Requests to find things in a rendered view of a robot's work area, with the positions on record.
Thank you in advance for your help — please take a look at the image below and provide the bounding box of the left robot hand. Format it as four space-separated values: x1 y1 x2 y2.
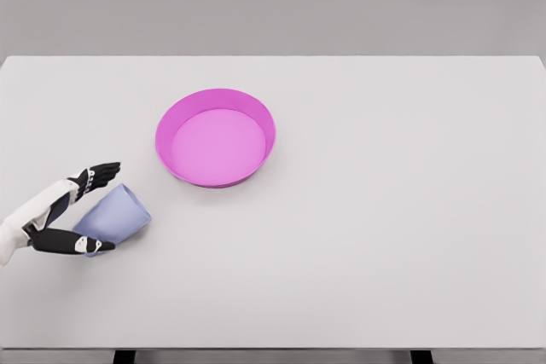
0 161 122 267

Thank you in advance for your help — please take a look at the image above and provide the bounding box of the lavender blue cup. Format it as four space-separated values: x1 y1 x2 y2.
72 182 154 258

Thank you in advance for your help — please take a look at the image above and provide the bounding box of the pink round plate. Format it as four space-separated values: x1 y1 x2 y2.
154 88 277 189

